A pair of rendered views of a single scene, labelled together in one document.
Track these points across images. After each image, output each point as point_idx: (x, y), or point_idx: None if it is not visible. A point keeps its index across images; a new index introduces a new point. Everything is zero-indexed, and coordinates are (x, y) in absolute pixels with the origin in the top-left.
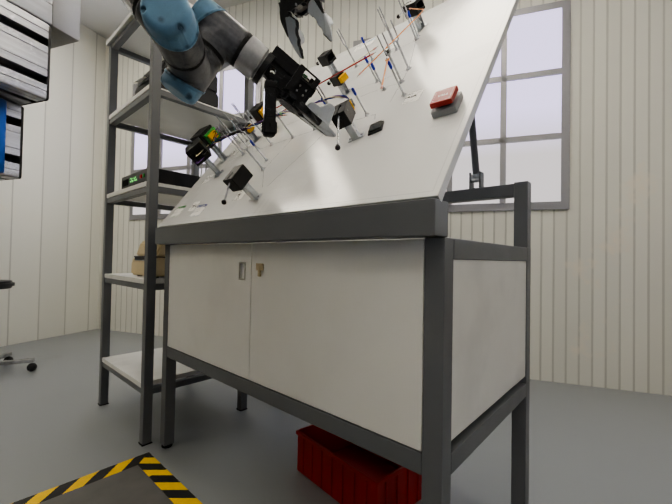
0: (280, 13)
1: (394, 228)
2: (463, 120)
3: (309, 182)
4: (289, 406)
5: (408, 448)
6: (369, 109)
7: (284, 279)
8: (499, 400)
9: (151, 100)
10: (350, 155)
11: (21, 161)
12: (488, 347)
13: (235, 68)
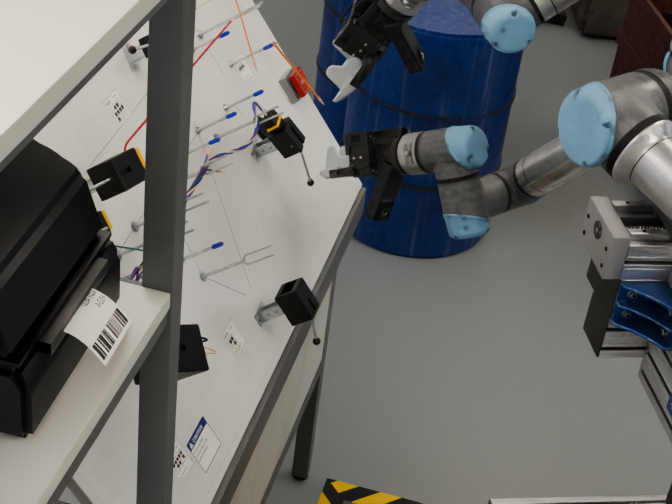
0: (373, 67)
1: (355, 225)
2: (311, 102)
3: (287, 239)
4: (276, 472)
5: (318, 367)
6: (216, 96)
7: None
8: None
9: (179, 334)
10: (280, 179)
11: (585, 319)
12: None
13: (427, 173)
